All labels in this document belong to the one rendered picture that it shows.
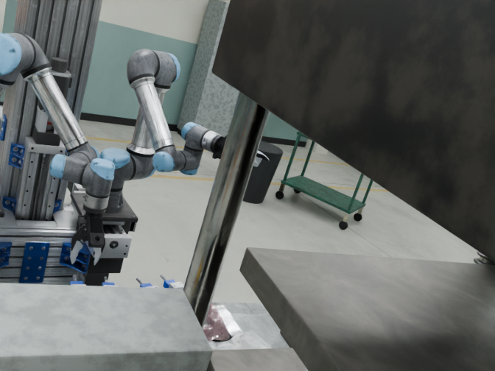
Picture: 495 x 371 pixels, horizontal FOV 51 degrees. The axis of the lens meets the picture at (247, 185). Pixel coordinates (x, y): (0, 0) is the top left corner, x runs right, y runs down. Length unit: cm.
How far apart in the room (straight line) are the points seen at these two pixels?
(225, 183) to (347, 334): 33
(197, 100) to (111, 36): 138
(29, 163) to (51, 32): 49
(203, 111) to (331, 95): 677
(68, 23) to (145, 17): 519
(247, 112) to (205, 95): 640
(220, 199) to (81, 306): 30
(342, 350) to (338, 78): 37
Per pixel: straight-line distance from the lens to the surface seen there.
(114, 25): 713
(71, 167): 171
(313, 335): 76
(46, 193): 220
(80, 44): 212
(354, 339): 78
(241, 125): 89
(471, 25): 47
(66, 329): 76
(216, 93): 735
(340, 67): 59
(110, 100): 733
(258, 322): 216
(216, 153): 194
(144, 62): 201
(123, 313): 80
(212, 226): 95
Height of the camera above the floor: 192
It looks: 18 degrees down
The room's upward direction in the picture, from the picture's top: 17 degrees clockwise
